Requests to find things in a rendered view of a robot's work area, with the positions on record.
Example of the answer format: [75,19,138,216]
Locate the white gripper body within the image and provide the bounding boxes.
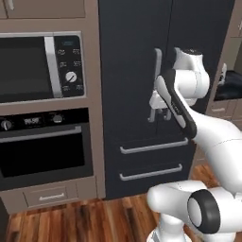
[148,92,173,112]

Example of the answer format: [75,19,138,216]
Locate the silver microwave door handle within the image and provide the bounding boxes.
[43,36,63,99]

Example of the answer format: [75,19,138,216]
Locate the black built-in oven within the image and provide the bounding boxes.
[0,107,95,192]

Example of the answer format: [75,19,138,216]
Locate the dark navy fridge drawer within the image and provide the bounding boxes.
[104,159,192,200]
[104,135,194,166]

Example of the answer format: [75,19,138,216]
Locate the silver oven door handle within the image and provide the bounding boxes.
[0,125,82,145]

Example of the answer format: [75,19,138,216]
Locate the white microwave knob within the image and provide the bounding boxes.
[64,71,78,84]

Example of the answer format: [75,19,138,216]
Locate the beige drawer front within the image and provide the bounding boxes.
[22,184,70,208]

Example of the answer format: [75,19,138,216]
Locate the silver fridge door handle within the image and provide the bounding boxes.
[147,47,164,123]

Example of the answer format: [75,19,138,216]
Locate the black and silver microwave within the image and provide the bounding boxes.
[0,30,88,107]

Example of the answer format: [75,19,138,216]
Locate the narrow beige cupboard door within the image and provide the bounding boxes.
[0,0,9,19]

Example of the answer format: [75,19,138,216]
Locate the white upright object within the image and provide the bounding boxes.
[219,62,229,87]

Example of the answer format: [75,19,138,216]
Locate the silver fridge drawer handle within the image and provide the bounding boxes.
[119,137,190,156]
[118,163,184,182]

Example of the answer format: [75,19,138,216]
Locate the silver oven knob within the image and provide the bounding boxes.
[0,119,13,132]
[51,112,64,124]

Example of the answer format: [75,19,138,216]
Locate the black microwave door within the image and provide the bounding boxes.
[0,35,63,104]

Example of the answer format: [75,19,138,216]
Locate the black oven door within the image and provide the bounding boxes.
[0,124,95,192]

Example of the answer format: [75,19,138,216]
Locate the beige tall cabinet housing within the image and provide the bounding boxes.
[0,0,107,216]

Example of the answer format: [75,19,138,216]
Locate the wide beige cupboard door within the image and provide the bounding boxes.
[6,0,87,19]

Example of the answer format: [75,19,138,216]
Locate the dark navy fridge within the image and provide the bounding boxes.
[97,0,236,200]

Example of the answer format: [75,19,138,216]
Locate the beige cupboard run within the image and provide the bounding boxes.
[205,0,242,130]

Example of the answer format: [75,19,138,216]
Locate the dark navy fridge door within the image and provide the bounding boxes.
[97,0,174,144]
[165,0,236,141]

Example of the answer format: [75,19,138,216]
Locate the black appliance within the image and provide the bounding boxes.
[214,69,242,102]

